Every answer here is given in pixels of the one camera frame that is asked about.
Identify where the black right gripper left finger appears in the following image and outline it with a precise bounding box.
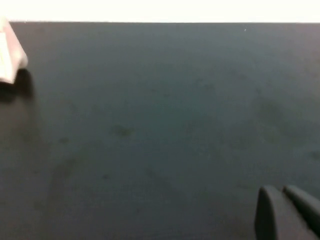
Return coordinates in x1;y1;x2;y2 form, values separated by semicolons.
254;185;314;240

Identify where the pale pink pencil case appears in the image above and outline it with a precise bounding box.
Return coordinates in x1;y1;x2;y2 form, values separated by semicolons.
0;17;29;85

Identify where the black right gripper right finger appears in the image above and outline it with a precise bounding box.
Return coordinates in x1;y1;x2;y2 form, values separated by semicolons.
283;184;320;240

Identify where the dark grey ribbed table mat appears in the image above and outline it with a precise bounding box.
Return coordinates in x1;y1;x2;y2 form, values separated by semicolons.
0;21;320;240

